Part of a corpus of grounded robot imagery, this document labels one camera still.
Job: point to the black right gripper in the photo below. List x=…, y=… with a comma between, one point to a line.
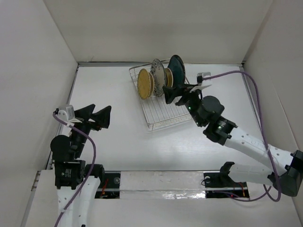
x=171, y=93

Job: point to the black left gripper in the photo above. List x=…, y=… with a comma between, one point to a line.
x=101, y=117

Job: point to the gold brown patterned plate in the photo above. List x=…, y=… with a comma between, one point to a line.
x=169, y=77

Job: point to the blue white floral plate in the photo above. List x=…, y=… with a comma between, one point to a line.
x=157, y=71

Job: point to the dark teal square plate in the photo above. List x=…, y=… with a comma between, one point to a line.
x=177, y=68

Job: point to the yellow woven round plate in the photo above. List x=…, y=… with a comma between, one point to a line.
x=144, y=84

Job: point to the cream plate with red marks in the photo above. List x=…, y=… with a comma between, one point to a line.
x=152, y=84

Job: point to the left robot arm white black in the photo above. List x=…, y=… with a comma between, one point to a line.
x=77, y=176

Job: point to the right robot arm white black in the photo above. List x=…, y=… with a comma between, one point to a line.
x=281, y=169

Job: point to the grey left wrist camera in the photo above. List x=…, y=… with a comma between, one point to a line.
x=66, y=113

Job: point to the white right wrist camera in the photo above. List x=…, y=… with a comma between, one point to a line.
x=203, y=81

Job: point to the silver wire dish rack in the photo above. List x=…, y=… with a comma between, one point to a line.
x=157, y=113

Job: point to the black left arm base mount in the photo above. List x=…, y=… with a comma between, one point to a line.
x=110, y=186

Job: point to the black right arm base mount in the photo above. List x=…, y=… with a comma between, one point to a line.
x=219, y=185

